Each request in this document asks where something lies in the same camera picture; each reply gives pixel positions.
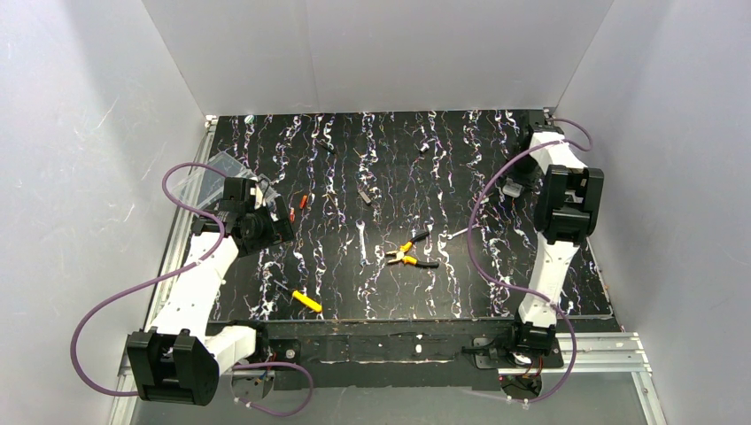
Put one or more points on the small grey battery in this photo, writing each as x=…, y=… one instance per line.
x=365, y=197

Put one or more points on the aluminium frame rail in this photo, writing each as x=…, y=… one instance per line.
x=175, y=361

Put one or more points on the silver hex key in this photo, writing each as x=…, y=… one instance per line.
x=459, y=233

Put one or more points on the white remote control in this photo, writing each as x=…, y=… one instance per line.
x=512, y=189

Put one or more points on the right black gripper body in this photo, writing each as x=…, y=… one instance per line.
x=517, y=178

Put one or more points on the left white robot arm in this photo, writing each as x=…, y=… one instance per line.
x=174, y=360

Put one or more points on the clear plastic screw box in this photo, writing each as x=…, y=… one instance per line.
x=201, y=188

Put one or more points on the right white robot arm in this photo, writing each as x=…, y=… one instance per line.
x=565, y=215

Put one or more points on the yellow handle screwdriver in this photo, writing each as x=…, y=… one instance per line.
x=302, y=298

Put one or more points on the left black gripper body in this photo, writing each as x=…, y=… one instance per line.
x=281, y=224

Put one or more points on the thin black rod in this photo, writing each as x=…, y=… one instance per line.
x=328, y=148

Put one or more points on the silver open-end wrench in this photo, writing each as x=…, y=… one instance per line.
x=360, y=225

